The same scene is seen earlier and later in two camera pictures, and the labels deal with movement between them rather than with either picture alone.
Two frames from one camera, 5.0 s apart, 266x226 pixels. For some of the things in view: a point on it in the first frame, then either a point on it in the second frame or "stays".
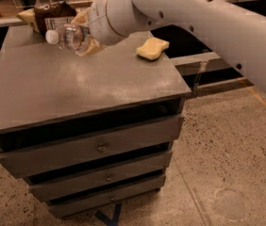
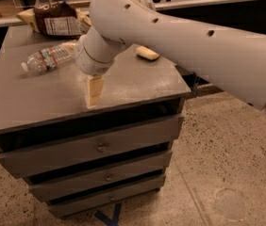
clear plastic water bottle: [70, 37] → [50, 57]
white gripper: [97, 19] → [88, 64]
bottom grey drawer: [105, 198] stays
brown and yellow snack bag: [47, 16] stays
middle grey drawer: [140, 167] stays
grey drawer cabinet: [91, 134] stays
